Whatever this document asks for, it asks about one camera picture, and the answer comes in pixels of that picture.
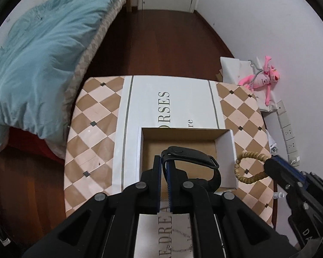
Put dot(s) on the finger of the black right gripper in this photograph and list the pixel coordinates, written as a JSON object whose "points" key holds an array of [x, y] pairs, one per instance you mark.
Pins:
{"points": [[285, 175]]}

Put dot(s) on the pink panther plush toy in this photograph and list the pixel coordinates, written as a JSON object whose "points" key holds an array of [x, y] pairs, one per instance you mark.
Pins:
{"points": [[265, 77]]}

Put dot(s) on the white cardboard box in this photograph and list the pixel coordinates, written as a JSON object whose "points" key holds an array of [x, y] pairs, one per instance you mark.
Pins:
{"points": [[219, 143]]}

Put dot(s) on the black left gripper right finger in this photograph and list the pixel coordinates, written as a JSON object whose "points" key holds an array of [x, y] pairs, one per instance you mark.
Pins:
{"points": [[222, 225]]}

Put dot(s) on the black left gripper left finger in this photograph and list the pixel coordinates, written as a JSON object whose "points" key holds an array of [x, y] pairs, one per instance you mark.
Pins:
{"points": [[104, 226]]}

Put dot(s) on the checkered tablecloth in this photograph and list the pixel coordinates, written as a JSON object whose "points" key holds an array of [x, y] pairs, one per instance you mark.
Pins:
{"points": [[111, 111]]}

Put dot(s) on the wall power socket strip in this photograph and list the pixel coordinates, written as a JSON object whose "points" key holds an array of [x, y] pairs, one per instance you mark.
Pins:
{"points": [[288, 134]]}

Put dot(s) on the black smart band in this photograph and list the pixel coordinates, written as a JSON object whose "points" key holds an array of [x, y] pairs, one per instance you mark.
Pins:
{"points": [[175, 153]]}

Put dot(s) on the teal blanket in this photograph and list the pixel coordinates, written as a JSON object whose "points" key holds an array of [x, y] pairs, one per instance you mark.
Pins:
{"points": [[38, 59]]}

